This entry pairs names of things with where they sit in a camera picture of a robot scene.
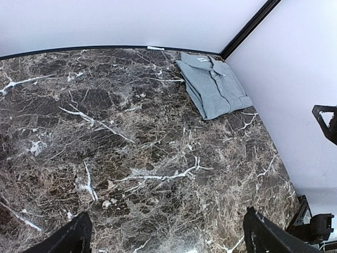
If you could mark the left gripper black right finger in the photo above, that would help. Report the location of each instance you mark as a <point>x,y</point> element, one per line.
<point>262,235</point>

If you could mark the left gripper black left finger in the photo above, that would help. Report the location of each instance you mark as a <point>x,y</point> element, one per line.
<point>75,236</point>

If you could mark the grey long sleeve shirt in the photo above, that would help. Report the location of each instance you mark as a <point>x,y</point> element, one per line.
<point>212,86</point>

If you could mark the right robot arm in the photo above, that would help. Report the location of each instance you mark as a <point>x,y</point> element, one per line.
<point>306,227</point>

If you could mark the right black frame post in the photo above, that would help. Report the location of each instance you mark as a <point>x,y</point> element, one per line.
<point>249,27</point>

